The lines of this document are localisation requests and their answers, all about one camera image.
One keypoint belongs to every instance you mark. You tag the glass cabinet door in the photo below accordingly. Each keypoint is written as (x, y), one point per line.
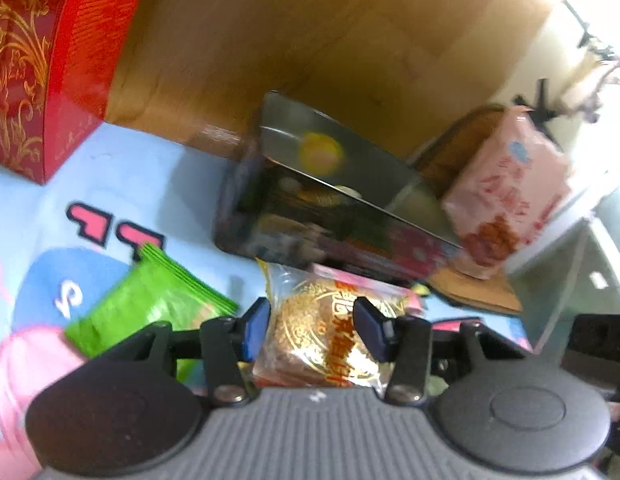
(573, 269)

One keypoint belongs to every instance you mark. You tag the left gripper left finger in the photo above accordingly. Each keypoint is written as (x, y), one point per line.
(226, 342)

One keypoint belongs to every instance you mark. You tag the red gift box gold pattern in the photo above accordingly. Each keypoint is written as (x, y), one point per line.
(57, 61)

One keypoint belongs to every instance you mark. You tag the green snack packet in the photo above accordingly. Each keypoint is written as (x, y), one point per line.
(156, 289)

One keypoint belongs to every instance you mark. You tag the pink fried dough snack bag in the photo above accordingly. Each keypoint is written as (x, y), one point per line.
(523, 174)

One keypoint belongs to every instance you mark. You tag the wooden headboard panel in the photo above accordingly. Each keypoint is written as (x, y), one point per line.
(397, 72)

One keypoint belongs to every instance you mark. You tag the sesame snack clear yellow packet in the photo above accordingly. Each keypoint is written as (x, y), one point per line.
(311, 340)

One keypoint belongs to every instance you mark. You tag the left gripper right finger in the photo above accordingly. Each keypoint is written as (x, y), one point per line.
(405, 342)

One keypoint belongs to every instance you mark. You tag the black sheep wool box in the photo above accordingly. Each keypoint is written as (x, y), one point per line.
(309, 190)

